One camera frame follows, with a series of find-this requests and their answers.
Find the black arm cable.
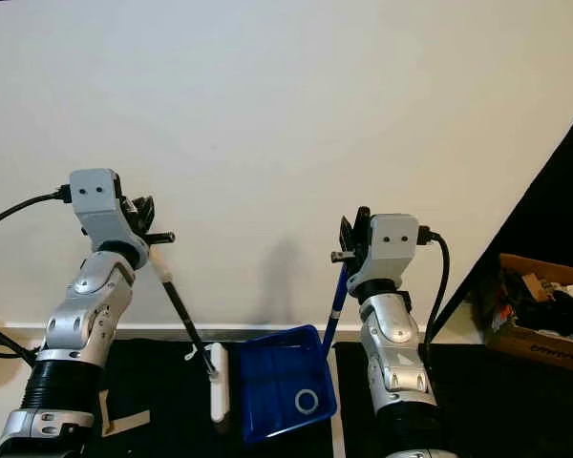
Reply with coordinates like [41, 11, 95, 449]
[0, 193, 74, 368]
[416, 227, 453, 368]

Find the brown cardboard box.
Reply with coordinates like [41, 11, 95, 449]
[482, 253, 573, 373]

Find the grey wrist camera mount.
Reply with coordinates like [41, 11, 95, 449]
[361, 214, 420, 285]
[69, 169, 136, 252]

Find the black floor mat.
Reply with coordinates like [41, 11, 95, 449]
[336, 342, 573, 458]
[0, 339, 335, 458]

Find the blue dustpan with long handle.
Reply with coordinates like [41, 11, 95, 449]
[239, 260, 351, 447]

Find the black broom with white head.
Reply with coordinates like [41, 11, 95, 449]
[145, 250, 231, 424]

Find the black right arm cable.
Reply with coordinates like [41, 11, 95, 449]
[416, 227, 453, 368]

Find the small white scrap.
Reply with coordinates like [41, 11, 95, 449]
[184, 343, 212, 363]

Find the beige tape piece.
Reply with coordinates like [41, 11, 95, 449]
[100, 408, 153, 439]

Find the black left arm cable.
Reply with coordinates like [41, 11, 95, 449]
[0, 193, 74, 368]

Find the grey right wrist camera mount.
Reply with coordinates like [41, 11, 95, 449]
[361, 214, 420, 285]

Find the dark clutter pile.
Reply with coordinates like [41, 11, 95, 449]
[497, 265, 573, 350]

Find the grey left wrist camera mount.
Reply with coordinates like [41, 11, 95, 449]
[69, 169, 136, 252]

